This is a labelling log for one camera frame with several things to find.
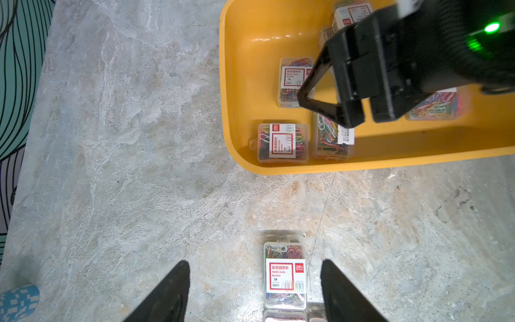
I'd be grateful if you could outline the paper clip box removed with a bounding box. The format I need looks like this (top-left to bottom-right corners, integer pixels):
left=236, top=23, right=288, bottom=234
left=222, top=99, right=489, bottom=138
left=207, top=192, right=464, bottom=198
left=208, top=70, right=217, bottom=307
left=263, top=310, right=308, bottom=322
left=308, top=317, right=327, bottom=322

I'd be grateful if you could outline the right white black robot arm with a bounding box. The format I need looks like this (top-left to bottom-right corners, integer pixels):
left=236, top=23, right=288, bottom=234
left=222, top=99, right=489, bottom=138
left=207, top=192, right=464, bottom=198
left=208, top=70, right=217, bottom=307
left=297, top=1, right=514, bottom=129

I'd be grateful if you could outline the yellow plastic storage tray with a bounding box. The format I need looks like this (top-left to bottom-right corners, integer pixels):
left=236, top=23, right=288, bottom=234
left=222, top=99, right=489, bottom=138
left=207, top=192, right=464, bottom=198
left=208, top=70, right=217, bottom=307
left=219, top=1, right=514, bottom=175

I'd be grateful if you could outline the paper clip box under stack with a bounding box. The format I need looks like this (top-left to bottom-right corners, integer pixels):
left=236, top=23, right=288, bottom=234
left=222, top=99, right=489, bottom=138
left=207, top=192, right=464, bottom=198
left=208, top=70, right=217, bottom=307
left=318, top=27, right=334, bottom=50

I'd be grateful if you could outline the paper clip box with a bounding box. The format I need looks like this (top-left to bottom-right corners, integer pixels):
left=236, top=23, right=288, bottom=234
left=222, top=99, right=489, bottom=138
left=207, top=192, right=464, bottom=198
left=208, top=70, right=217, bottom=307
left=318, top=27, right=334, bottom=50
left=249, top=123, right=309, bottom=164
left=264, top=241, right=308, bottom=311
left=278, top=57, right=313, bottom=108
left=332, top=1, right=374, bottom=33
left=405, top=88, right=465, bottom=121

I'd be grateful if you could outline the paper clip box barcode side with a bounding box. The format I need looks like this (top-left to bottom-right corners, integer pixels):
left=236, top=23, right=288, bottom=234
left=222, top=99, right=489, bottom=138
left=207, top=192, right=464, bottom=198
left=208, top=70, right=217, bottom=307
left=312, top=114, right=355, bottom=161

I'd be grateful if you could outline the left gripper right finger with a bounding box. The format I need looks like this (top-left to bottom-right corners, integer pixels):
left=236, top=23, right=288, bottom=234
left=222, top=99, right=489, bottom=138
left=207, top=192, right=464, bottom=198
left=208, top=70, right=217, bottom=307
left=321, top=259, right=388, bottom=322

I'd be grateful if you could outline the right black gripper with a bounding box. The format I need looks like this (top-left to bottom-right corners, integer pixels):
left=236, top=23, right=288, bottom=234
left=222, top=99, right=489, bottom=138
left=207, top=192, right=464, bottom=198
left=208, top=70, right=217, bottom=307
left=297, top=1, right=514, bottom=129

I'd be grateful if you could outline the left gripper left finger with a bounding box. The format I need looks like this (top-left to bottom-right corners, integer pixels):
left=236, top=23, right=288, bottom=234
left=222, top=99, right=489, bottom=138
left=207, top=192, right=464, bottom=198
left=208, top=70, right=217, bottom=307
left=125, top=260, right=190, bottom=322

